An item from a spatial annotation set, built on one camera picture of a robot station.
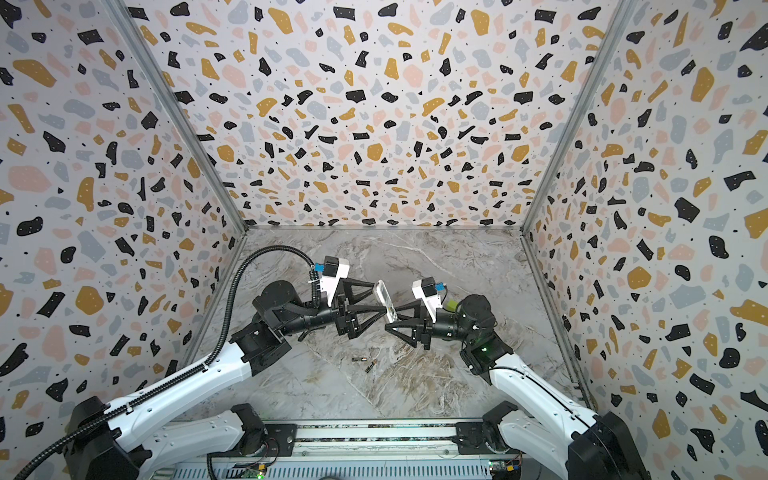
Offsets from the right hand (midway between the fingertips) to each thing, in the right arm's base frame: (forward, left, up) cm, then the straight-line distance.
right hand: (386, 322), depth 65 cm
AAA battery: (+1, +11, -27) cm, 30 cm away
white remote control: (+2, 0, +5) cm, 6 cm away
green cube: (+2, -14, +4) cm, 15 cm away
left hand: (+1, +1, +8) cm, 8 cm away
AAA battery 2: (0, +6, -28) cm, 28 cm away
